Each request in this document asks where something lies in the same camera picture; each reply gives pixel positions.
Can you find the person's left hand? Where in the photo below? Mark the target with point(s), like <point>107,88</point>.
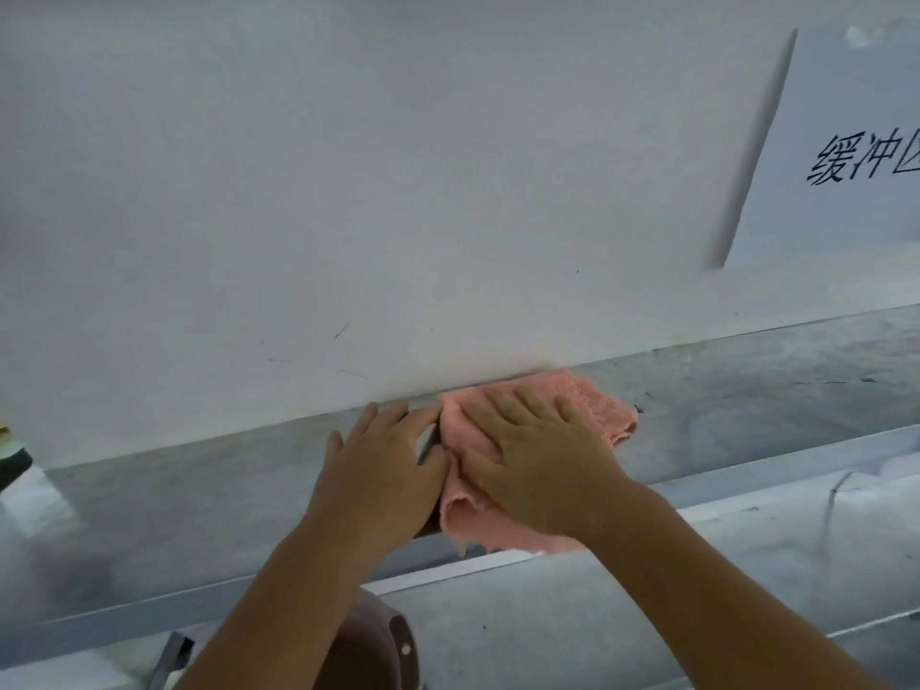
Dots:
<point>374,488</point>

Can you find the person's right hand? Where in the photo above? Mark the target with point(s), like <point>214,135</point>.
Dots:
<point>553,474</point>

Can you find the person's left little finger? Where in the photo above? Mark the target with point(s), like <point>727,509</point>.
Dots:
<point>335,456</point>

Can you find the person's left middle finger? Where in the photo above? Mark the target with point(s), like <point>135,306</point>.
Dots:
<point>392,423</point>

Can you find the person's right thumb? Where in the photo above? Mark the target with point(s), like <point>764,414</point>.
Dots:
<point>481,478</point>

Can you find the person's right middle finger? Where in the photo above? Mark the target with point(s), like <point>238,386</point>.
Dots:
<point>539,413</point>

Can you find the person's left thumb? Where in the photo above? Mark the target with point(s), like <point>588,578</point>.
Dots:
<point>440,474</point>

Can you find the black tool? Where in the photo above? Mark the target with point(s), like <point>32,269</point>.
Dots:
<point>429,444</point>

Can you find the pink cleaning cloth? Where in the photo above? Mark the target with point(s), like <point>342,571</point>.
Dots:
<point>467,431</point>

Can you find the person's right forearm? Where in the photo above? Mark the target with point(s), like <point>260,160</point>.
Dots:
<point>704,596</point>

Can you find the person's left forearm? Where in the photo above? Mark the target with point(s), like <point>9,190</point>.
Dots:
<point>287,610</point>

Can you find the stainless steel shelf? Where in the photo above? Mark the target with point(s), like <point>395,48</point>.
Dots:
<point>215,510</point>

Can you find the pink round lid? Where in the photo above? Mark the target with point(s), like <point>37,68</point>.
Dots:
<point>374,653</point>

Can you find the stainless steel counter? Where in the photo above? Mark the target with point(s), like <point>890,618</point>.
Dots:
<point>719,538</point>

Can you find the black and yellow object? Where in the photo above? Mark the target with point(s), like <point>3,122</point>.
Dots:
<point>13,463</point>

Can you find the white paper sign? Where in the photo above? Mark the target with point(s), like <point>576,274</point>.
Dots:
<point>826,143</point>

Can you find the grey metal bracket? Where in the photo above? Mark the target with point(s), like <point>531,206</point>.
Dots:
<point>171,664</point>

